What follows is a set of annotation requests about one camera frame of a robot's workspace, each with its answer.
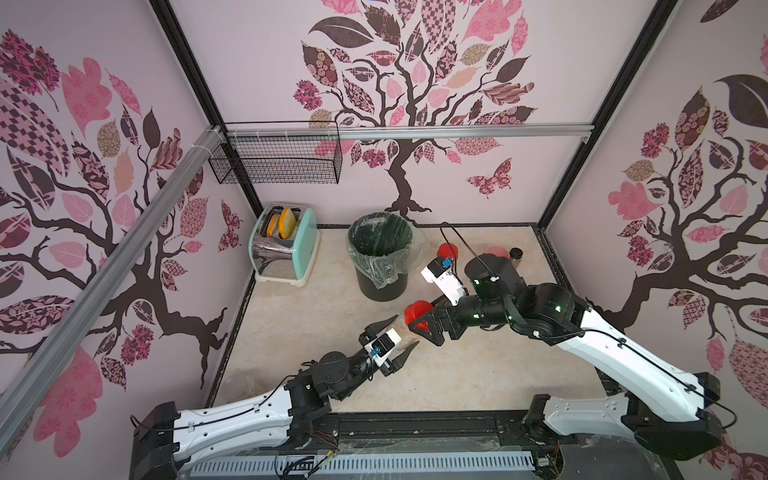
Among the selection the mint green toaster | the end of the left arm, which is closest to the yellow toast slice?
the mint green toaster

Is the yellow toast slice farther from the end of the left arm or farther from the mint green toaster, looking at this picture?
the end of the left arm

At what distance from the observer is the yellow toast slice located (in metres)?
0.94
